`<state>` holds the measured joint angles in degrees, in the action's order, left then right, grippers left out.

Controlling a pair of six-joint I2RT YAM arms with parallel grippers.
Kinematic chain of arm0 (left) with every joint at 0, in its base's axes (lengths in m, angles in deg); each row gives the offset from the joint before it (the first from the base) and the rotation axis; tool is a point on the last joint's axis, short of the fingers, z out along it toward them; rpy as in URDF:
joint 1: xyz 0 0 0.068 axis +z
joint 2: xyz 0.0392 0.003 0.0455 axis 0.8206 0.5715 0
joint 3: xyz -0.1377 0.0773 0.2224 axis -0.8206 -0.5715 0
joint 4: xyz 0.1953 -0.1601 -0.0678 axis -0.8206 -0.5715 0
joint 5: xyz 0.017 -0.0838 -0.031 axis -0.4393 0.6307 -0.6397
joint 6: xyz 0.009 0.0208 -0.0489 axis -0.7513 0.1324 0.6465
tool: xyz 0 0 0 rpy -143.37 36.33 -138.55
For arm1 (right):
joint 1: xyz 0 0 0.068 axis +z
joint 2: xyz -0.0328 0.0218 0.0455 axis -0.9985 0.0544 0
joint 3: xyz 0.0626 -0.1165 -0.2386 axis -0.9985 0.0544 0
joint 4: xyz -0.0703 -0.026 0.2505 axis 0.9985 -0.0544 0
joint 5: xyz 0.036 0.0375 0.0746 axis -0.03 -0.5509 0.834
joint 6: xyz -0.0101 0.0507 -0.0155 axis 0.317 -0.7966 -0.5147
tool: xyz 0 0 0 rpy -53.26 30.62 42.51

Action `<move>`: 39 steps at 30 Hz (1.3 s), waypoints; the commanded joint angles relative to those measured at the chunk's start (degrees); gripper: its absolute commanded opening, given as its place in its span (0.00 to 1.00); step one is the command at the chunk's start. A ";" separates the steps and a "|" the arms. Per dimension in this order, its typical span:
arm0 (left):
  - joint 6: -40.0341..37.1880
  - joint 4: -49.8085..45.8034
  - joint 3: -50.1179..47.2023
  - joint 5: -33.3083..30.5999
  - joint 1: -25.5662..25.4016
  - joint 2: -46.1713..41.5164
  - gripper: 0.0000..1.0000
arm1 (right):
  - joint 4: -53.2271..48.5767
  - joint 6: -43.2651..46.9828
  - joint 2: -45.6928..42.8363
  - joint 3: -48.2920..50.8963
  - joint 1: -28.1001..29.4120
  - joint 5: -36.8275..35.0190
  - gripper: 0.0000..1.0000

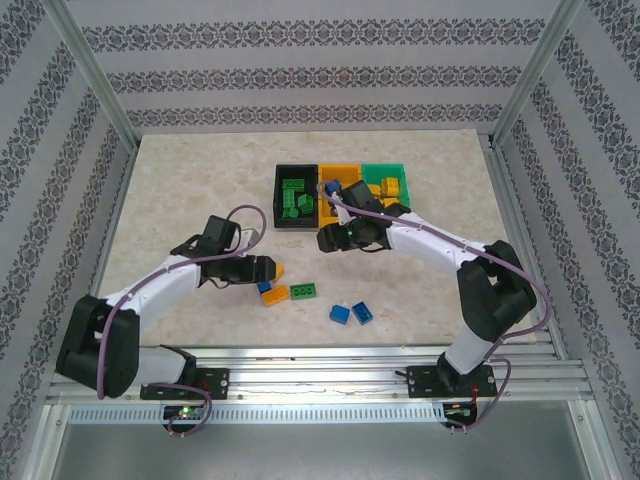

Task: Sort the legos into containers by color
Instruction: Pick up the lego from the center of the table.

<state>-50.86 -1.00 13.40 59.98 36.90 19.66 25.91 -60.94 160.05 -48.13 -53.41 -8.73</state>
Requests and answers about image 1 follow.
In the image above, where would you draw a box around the long yellow lego brick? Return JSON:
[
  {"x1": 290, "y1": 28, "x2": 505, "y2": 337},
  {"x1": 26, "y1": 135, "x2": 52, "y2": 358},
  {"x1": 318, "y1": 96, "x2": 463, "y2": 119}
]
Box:
[{"x1": 261, "y1": 285, "x2": 292, "y2": 308}]

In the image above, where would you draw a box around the slotted grey cable duct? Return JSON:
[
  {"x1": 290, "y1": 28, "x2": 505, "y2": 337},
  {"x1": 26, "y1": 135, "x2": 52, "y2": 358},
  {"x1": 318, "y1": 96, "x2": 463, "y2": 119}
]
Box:
[{"x1": 67, "y1": 403, "x2": 446, "y2": 425}]

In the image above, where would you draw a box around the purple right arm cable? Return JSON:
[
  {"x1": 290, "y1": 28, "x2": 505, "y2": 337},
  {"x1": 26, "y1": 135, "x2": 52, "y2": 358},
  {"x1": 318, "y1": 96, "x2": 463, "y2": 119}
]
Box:
[{"x1": 317, "y1": 180, "x2": 553, "y2": 437}]

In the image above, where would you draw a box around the aluminium frame post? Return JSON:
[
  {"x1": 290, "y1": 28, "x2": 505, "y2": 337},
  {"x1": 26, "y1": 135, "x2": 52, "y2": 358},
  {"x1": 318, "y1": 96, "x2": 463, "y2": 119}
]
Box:
[
  {"x1": 42, "y1": 0, "x2": 141, "y2": 151},
  {"x1": 492, "y1": 0, "x2": 589, "y2": 149}
]

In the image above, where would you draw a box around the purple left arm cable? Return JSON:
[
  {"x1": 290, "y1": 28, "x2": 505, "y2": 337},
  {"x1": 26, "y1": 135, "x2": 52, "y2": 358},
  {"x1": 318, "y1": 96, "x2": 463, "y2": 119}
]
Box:
[{"x1": 97, "y1": 203, "x2": 268, "y2": 440}]

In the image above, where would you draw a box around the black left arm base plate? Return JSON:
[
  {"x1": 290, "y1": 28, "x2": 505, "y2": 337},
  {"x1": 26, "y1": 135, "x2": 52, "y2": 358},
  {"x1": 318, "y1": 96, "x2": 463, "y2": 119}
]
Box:
[{"x1": 139, "y1": 367, "x2": 231, "y2": 401}]

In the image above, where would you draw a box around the aluminium frame beam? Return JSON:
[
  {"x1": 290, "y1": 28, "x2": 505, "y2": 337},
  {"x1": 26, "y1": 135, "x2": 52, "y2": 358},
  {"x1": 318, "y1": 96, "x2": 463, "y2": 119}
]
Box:
[
  {"x1": 567, "y1": 399, "x2": 624, "y2": 480},
  {"x1": 14, "y1": 402, "x2": 69, "y2": 480}
]

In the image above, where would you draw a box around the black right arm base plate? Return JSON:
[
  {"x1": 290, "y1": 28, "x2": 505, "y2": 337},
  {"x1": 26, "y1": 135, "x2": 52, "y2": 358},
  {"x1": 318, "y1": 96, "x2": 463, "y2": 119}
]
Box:
[{"x1": 407, "y1": 364, "x2": 499, "y2": 400}]

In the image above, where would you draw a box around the left small circuit board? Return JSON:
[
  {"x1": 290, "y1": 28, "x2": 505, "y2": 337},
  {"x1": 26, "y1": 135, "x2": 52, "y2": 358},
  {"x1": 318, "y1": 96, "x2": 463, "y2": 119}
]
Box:
[{"x1": 164, "y1": 405, "x2": 207, "y2": 421}]

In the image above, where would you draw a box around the black plastic bin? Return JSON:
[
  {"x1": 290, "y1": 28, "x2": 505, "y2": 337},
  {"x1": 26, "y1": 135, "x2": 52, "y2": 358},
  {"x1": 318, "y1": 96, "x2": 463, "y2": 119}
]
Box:
[{"x1": 273, "y1": 163, "x2": 321, "y2": 230}]

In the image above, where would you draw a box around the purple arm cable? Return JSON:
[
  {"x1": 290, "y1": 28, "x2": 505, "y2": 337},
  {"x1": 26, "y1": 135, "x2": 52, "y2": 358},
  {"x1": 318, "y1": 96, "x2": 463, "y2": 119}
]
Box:
[
  {"x1": 97, "y1": 203, "x2": 268, "y2": 440},
  {"x1": 317, "y1": 180, "x2": 553, "y2": 437}
]

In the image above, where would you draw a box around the green plastic bin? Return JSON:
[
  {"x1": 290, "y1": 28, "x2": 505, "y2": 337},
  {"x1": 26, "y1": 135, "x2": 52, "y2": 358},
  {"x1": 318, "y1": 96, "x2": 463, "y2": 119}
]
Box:
[{"x1": 360, "y1": 161, "x2": 412, "y2": 211}]

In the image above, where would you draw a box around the aluminium mounting rail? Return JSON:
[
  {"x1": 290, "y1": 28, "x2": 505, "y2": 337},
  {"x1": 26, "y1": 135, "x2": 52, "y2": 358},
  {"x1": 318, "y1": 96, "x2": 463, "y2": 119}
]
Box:
[{"x1": 47, "y1": 344, "x2": 594, "y2": 401}]

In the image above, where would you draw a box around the aluminium side rail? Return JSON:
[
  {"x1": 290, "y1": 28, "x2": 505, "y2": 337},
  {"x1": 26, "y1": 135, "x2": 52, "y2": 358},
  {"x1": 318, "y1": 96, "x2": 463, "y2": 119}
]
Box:
[
  {"x1": 69, "y1": 147, "x2": 141, "y2": 366},
  {"x1": 482, "y1": 132, "x2": 574, "y2": 361}
]

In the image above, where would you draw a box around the grey metal panel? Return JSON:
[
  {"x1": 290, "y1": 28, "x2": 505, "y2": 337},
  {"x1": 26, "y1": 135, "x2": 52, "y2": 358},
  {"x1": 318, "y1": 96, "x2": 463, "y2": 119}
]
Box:
[{"x1": 49, "y1": 422, "x2": 596, "y2": 480}]

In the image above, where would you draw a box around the yellow plastic bin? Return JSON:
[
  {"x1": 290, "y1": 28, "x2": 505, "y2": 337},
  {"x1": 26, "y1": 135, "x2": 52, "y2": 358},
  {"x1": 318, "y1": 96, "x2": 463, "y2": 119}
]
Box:
[{"x1": 316, "y1": 162, "x2": 365, "y2": 230}]

